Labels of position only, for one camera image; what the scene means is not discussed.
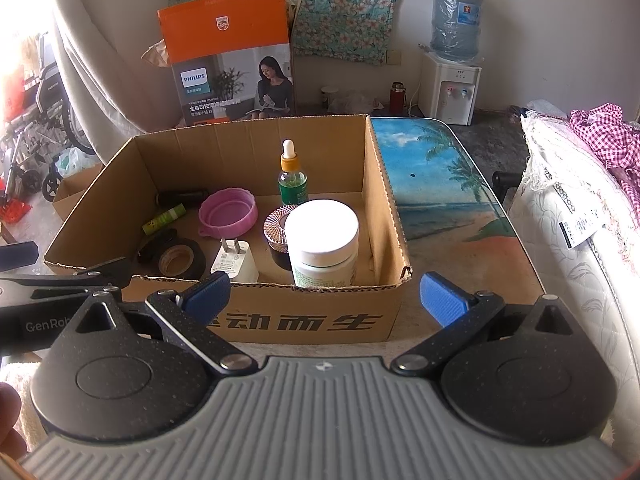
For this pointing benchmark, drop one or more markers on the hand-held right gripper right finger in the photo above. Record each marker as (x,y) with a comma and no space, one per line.
(445,300)

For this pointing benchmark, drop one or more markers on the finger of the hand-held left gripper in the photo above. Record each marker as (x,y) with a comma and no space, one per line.
(17,254)
(112,272)

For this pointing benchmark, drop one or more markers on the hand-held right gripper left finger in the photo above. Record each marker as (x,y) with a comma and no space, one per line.
(207,292)

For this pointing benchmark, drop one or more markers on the black tape roll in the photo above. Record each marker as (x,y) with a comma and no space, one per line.
(195,255)

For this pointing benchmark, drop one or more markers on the white charger plug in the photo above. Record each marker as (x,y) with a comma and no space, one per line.
(235,262)

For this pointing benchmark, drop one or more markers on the green lip balm tube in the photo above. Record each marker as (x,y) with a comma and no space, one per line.
(162,219)

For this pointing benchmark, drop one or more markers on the pink collapsible cup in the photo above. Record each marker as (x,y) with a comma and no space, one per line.
(227,212)

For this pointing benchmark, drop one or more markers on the gold lidded dark jar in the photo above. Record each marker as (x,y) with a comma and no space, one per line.
(276,230)

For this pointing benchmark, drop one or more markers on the black oval device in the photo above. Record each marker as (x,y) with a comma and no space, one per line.
(185,196)

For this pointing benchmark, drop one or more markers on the white lidded jar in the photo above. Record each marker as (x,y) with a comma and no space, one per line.
(322,230)

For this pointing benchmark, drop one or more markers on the green dropper bottle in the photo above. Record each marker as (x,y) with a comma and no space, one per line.
(293,185)

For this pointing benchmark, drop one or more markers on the brown cardboard box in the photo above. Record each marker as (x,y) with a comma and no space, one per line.
(330,160)

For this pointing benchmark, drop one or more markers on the person's left hand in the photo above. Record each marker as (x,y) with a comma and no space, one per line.
(10,420)

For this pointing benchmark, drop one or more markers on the red basket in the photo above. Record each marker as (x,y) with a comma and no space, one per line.
(11,211)

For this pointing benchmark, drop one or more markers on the small cardboard box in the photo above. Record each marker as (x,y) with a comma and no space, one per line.
(75,195)

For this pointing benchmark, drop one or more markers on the white green plastic bag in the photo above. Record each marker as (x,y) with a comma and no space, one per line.
(75,162)

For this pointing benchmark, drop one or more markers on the white quilted mattress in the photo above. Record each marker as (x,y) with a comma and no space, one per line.
(575,300)

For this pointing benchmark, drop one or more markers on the wheelchair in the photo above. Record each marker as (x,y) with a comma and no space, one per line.
(45,110)

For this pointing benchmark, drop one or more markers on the white paper label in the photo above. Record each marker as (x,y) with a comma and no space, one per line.
(582,227)

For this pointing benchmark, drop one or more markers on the red thermos bottle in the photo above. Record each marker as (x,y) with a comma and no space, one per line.
(398,99)

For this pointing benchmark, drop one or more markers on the white water dispenser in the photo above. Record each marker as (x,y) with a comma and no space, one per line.
(450,90)

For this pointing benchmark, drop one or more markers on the clear plastic bag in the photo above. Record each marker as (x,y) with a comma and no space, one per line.
(355,101)

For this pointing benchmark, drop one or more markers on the pink checked cloth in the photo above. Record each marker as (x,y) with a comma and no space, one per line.
(607,135)

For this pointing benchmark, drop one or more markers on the pale curtain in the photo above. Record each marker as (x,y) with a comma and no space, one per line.
(110,35)

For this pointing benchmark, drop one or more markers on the orange printed product box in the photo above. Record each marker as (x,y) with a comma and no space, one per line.
(225,25)

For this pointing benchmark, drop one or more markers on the blue water jug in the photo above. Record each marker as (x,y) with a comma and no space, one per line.
(456,25)

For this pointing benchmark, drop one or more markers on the teal floral cloth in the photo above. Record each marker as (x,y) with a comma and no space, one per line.
(340,5)

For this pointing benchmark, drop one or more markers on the wall socket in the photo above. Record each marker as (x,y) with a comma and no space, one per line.
(395,58)

